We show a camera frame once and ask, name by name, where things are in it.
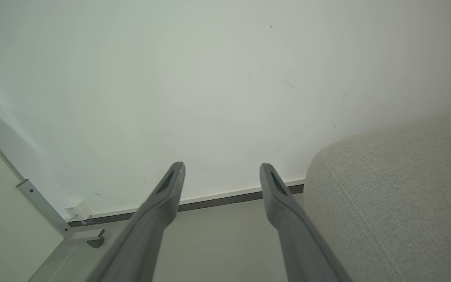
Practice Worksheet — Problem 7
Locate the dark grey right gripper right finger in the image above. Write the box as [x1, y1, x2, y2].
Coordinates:
[260, 163, 353, 282]

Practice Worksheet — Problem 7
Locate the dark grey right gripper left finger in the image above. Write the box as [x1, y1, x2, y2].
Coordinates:
[87, 161, 186, 282]

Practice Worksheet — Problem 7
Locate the white and black baseboard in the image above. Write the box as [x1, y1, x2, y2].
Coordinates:
[68, 177, 305, 228]

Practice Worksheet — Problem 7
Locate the light grey fabric sofa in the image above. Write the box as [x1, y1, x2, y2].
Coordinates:
[303, 114, 451, 282]

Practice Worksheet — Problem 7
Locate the white partition panel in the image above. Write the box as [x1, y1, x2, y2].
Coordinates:
[0, 119, 67, 282]

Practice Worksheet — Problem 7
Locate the small white wall box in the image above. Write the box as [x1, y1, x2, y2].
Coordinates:
[65, 201, 93, 221]

